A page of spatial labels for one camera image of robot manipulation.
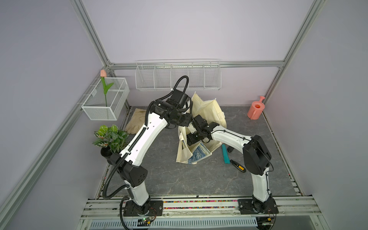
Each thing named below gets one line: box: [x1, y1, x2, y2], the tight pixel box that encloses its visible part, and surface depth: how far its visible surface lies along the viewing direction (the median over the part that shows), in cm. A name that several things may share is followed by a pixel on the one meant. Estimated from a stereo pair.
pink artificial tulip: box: [100, 69, 115, 107], surface depth 85 cm
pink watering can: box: [247, 95, 266, 121], surface depth 108 cm
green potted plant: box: [92, 124, 131, 157], surface depth 75 cm
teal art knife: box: [221, 143, 231, 164], surface depth 93 cm
